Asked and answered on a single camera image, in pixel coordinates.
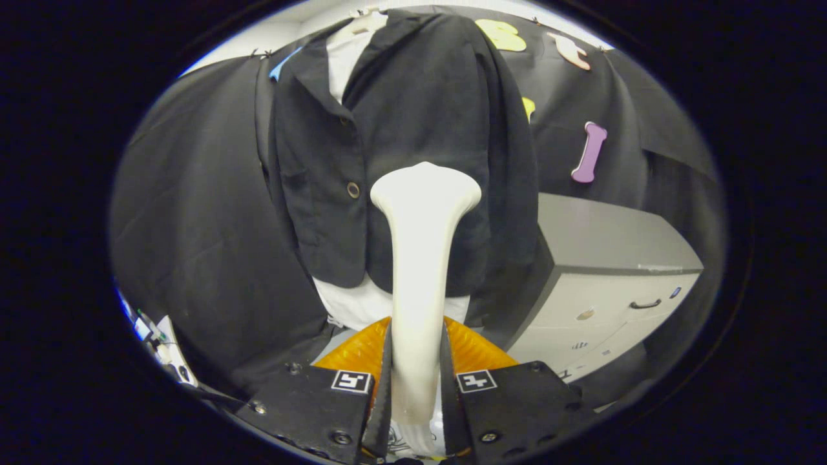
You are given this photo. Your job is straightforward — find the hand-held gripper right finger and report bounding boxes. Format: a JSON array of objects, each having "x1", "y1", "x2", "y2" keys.
[{"x1": 441, "y1": 316, "x2": 595, "y2": 462}]

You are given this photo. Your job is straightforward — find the white shirt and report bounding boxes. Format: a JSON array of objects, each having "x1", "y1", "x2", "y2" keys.
[{"x1": 313, "y1": 26, "x2": 472, "y2": 333}]

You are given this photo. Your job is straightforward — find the white garment steamer with hose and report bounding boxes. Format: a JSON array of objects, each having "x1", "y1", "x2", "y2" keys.
[{"x1": 370, "y1": 161, "x2": 483, "y2": 459}]

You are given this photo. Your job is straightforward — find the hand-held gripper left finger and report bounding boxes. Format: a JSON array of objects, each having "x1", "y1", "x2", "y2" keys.
[{"x1": 234, "y1": 315, "x2": 393, "y2": 464}]

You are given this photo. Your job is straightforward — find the grey cabinet with drawer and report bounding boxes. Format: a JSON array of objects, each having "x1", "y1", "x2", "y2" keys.
[{"x1": 497, "y1": 192, "x2": 705, "y2": 383}]

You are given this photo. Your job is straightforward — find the black suit jacket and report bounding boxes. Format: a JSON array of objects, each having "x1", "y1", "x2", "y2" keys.
[{"x1": 255, "y1": 8, "x2": 541, "y2": 327}]

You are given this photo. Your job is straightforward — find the black backdrop cloth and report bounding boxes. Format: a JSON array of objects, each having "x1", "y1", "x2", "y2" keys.
[{"x1": 109, "y1": 3, "x2": 728, "y2": 401}]

